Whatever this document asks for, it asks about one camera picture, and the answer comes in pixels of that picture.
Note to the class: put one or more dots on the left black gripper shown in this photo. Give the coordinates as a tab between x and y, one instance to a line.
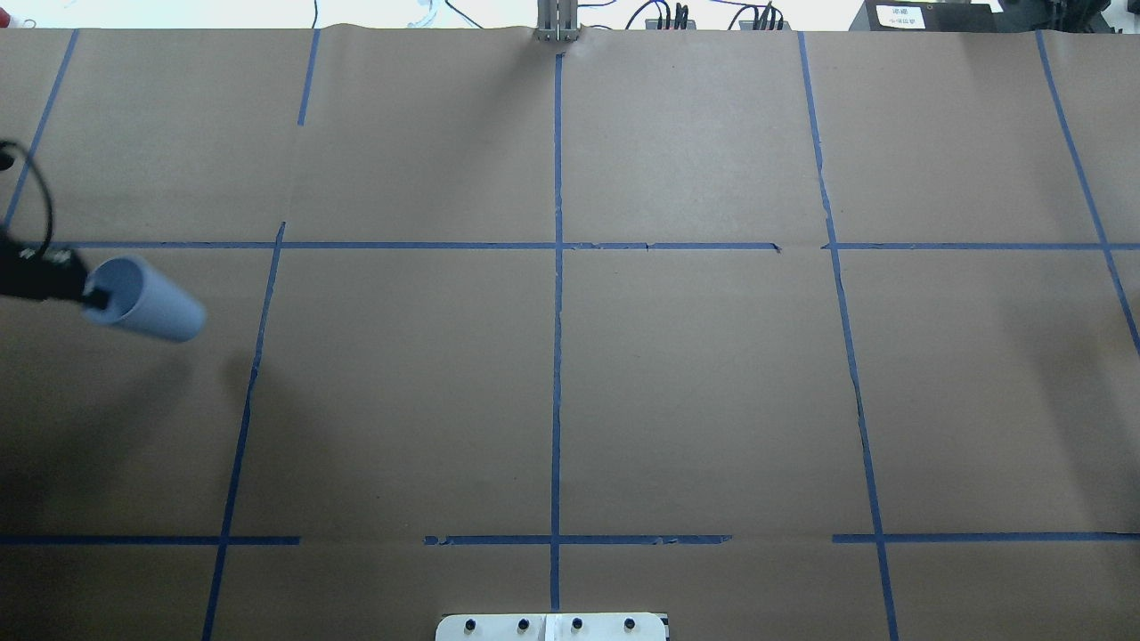
40	277

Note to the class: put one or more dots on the blue paper cup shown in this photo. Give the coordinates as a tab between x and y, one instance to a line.
144	301

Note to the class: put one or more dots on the black box with label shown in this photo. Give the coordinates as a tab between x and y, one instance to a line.
924	16

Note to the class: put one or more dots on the aluminium frame post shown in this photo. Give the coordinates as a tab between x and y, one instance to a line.
557	21

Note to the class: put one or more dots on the white mounting post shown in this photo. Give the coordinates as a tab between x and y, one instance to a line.
554	626

